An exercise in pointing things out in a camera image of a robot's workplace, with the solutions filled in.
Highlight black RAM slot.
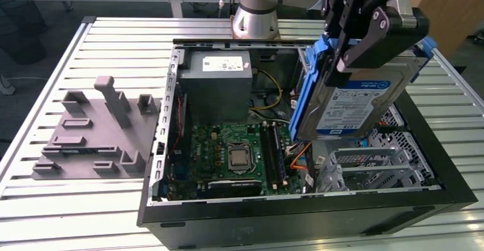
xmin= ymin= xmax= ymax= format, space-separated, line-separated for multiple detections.
xmin=267 ymin=122 xmax=285 ymax=189
xmin=260 ymin=122 xmax=279 ymax=189

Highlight black graphics card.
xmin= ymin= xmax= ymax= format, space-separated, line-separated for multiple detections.
xmin=196 ymin=178 xmax=265 ymax=200

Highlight yellow wires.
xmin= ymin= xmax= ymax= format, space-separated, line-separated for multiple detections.
xmin=249 ymin=69 xmax=284 ymax=112

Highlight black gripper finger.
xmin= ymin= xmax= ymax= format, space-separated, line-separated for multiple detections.
xmin=324 ymin=6 xmax=399 ymax=87
xmin=320 ymin=0 xmax=359 ymax=61

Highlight metal disk bay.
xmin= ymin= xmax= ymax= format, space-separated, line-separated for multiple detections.
xmin=316 ymin=144 xmax=436 ymax=194

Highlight dark RAM stick in slot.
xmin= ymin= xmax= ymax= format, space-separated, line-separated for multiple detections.
xmin=272 ymin=124 xmax=289 ymax=185

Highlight orange wires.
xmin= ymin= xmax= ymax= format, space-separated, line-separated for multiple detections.
xmin=289 ymin=148 xmax=308 ymax=173

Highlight metal drive cage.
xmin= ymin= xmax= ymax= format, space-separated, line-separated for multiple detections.
xmin=293 ymin=46 xmax=315 ymax=113

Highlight hard disk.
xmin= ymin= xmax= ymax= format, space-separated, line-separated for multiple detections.
xmin=289 ymin=34 xmax=440 ymax=143

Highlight green motherboard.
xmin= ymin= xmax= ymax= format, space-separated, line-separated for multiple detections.
xmin=165 ymin=122 xmax=305 ymax=201

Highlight grey floor foot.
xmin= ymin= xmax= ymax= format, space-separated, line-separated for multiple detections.
xmin=0 ymin=74 xmax=16 ymax=96

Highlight black power connector wire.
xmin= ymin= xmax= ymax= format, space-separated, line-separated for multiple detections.
xmin=377 ymin=122 xmax=407 ymax=135

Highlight black chair base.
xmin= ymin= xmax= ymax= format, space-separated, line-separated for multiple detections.
xmin=467 ymin=28 xmax=484 ymax=46

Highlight black PC case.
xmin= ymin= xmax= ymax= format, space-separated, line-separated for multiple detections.
xmin=136 ymin=38 xmax=480 ymax=250

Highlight wooden cabinet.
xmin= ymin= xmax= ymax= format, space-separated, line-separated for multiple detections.
xmin=415 ymin=0 xmax=484 ymax=55

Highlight grey parts rack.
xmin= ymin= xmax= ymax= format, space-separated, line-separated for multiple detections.
xmin=32 ymin=75 xmax=164 ymax=181

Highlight grey power supply unit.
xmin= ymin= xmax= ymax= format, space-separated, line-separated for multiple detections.
xmin=176 ymin=49 xmax=255 ymax=125

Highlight CPU socket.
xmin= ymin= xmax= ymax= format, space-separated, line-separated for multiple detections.
xmin=224 ymin=142 xmax=256 ymax=176

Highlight black chair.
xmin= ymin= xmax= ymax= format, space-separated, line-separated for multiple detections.
xmin=0 ymin=0 xmax=49 ymax=65

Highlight silver CPU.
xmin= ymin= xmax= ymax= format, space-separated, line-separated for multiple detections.
xmin=229 ymin=150 xmax=251 ymax=167

